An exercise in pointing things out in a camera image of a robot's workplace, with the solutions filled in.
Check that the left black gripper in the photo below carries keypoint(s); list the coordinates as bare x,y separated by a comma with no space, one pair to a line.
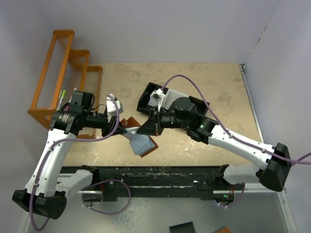
109,126

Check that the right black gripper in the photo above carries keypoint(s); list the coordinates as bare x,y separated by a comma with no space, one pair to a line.
151,126

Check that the brown leather card holder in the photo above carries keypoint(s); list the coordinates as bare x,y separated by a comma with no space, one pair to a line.
141,145

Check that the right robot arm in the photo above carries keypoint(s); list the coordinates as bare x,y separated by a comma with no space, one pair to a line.
269,166

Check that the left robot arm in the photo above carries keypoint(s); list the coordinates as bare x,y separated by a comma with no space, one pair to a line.
43,195

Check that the black and white organizer tray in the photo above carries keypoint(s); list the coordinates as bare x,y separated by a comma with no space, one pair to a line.
171,94

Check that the silver item in tray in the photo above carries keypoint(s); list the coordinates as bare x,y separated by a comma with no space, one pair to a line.
152,103

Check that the green marker pen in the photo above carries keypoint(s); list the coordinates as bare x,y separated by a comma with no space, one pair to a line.
61,99

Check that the orange wooden tiered rack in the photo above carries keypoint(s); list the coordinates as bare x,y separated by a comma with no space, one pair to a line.
64,68

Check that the black box at bottom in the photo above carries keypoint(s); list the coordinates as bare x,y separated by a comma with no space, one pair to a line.
183,228

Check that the orange object at bottom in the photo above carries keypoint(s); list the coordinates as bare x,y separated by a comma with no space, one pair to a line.
223,230

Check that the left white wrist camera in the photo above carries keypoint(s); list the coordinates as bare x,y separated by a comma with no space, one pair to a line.
112,105

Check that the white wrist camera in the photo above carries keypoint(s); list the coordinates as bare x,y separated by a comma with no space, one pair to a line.
158,95
112,105

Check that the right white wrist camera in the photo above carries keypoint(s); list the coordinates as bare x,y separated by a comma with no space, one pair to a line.
158,95

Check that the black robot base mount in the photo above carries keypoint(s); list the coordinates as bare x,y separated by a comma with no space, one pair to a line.
201,182

